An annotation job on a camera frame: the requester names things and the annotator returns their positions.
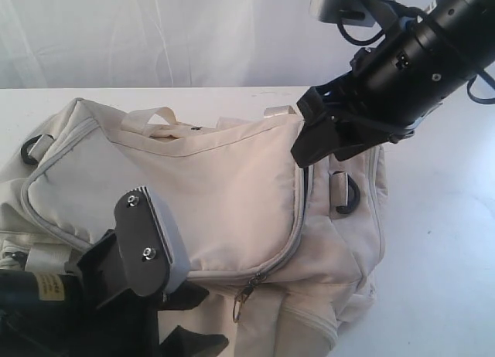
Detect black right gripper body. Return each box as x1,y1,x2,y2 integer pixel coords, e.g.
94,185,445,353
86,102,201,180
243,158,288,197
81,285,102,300
298,19,464,141

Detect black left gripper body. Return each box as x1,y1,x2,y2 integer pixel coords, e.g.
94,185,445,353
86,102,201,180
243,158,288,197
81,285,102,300
0,229,210,357

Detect silver metal key ring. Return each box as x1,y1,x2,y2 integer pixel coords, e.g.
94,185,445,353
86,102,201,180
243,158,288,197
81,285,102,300
230,285,252,322

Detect cream fabric duffel bag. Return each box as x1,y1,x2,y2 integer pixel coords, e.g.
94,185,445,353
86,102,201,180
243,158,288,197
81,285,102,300
1,98,387,356

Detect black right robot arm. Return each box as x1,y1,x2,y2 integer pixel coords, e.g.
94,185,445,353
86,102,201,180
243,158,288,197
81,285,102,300
291,0,494,168

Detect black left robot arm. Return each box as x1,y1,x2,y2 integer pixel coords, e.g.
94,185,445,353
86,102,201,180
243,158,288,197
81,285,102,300
1,230,229,356

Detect white backdrop curtain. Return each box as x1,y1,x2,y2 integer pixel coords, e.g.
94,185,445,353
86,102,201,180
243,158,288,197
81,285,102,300
1,0,357,88

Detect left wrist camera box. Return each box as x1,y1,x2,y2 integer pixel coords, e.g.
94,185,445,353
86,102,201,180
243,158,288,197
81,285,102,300
114,186,190,298

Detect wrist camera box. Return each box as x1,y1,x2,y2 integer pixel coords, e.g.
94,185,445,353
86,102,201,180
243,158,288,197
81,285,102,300
309,0,406,28
114,186,190,298

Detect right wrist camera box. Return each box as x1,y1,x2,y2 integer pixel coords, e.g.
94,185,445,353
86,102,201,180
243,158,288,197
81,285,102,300
309,0,406,28

